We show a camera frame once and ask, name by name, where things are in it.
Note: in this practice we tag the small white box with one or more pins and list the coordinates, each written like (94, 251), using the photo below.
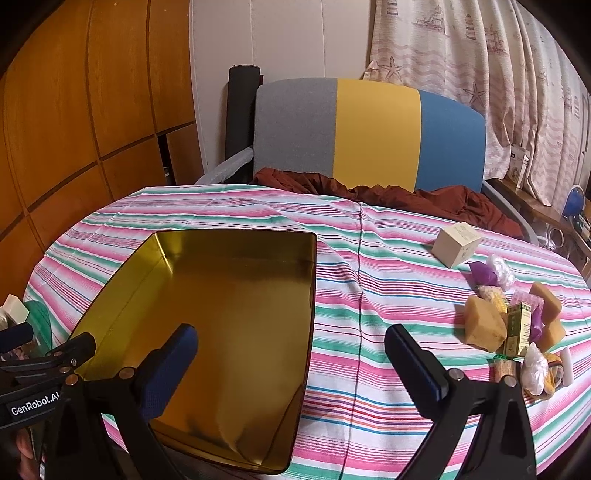
(14, 309)

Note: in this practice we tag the cream cardboard box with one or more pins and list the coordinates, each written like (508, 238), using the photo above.
(455, 244)

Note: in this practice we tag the yellow snack packet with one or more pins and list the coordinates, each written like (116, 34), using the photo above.
(491, 297)

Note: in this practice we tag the blue round object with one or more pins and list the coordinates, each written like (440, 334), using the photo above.
(573, 201)

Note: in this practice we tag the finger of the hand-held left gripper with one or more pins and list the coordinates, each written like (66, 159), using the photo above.
(14, 336)
(69, 350)

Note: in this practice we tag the black rolled mat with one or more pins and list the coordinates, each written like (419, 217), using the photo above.
(242, 106)

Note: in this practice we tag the white tube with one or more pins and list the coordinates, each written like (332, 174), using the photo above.
(566, 367)

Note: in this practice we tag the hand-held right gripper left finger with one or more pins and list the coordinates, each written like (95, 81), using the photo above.
(178, 353)

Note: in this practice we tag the dark red cloth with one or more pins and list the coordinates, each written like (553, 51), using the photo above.
(415, 203)

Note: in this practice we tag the gold metal tin box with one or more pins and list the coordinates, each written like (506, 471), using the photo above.
(231, 314)

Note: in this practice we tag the wooden shelf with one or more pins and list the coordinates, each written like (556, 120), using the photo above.
(540, 203)

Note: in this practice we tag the tan sponge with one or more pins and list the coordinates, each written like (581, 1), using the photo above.
(554, 334)
(547, 297)
(482, 323)

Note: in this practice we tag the green yellow small box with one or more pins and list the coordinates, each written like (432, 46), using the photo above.
(517, 330)

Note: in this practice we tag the wooden wardrobe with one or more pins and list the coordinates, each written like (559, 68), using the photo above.
(92, 115)

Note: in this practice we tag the striped tablecloth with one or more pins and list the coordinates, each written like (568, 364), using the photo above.
(369, 286)

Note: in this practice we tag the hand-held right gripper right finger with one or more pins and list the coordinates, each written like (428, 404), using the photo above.
(415, 369)

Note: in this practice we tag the small printed carton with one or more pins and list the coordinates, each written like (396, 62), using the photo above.
(519, 164)

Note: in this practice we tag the grey yellow blue chair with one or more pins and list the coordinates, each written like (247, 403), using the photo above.
(378, 129)

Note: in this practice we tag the small gold wrapped roll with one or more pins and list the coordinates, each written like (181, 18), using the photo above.
(505, 370)

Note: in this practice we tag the printed beige curtain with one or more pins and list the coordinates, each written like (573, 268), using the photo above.
(485, 50)

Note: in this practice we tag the green translucent object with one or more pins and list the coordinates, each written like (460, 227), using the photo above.
(39, 323)

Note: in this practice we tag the yellow soft toy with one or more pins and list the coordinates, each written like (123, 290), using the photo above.
(555, 374)

